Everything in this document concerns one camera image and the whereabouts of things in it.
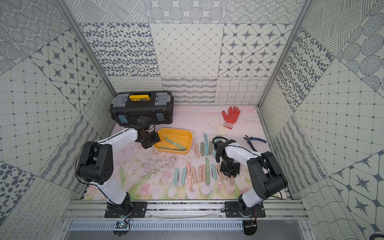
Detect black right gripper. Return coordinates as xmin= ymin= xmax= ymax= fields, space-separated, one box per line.
xmin=220 ymin=158 xmax=241 ymax=178

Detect long pink fruit knife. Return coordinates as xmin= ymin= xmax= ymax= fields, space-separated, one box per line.
xmin=230 ymin=176 xmax=235 ymax=186

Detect teal folding fruit knife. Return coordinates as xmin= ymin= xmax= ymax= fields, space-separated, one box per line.
xmin=211 ymin=164 xmax=218 ymax=181

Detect green folding fruit knife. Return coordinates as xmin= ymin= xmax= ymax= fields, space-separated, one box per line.
xmin=205 ymin=158 xmax=210 ymax=186

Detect teal lettered fruit knife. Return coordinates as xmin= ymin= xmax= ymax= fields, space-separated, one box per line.
xmin=204 ymin=133 xmax=209 ymax=156

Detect yellow plastic storage tray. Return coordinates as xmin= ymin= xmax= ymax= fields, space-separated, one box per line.
xmin=155 ymin=128 xmax=193 ymax=155

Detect sage green fruit knife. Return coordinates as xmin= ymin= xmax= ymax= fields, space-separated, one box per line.
xmin=200 ymin=142 xmax=205 ymax=157

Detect pink folding fruit knife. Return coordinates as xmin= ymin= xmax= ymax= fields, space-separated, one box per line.
xmin=191 ymin=167 xmax=198 ymax=184

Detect long coral fruit knife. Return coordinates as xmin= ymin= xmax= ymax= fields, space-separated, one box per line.
xmin=187 ymin=162 xmax=193 ymax=192

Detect mint folding knife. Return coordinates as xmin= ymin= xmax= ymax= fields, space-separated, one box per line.
xmin=181 ymin=168 xmax=187 ymax=186

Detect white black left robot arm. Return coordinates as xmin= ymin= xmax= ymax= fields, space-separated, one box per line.
xmin=75 ymin=116 xmax=160 ymax=211

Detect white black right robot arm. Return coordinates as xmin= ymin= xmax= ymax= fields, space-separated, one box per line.
xmin=212 ymin=137 xmax=288 ymax=217

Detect black Deli toolbox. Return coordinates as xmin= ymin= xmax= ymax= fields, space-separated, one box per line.
xmin=110 ymin=91 xmax=174 ymax=127

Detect red work glove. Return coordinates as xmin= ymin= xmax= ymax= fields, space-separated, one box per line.
xmin=222 ymin=106 xmax=241 ymax=129

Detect blue handled pliers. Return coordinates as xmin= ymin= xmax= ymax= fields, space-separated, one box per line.
xmin=243 ymin=134 xmax=268 ymax=152

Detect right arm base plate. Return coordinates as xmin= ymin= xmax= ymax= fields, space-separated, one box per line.
xmin=221 ymin=201 xmax=266 ymax=218

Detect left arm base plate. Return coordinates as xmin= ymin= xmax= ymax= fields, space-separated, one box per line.
xmin=104 ymin=202 xmax=148 ymax=219

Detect aluminium front rail frame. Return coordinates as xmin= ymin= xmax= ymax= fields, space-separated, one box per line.
xmin=53 ymin=198 xmax=314 ymax=240

